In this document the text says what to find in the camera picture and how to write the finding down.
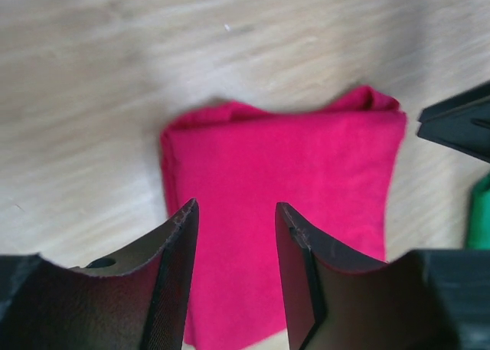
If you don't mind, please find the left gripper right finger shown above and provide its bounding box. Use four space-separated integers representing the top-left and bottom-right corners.
276 203 489 349

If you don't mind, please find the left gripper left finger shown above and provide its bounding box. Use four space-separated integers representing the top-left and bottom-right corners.
1 200 199 349

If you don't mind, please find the folded green t-shirt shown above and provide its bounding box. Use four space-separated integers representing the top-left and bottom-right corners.
466 175 489 250

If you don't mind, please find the red t-shirt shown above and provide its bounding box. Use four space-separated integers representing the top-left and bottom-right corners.
160 86 407 349

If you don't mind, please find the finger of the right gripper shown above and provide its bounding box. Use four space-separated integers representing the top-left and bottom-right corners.
416 82 489 161

